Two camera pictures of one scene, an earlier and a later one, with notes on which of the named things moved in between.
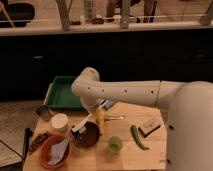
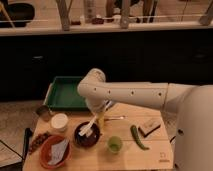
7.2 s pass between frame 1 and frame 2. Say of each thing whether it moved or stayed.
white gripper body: stayed
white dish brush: moved
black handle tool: stayed
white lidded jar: stayed
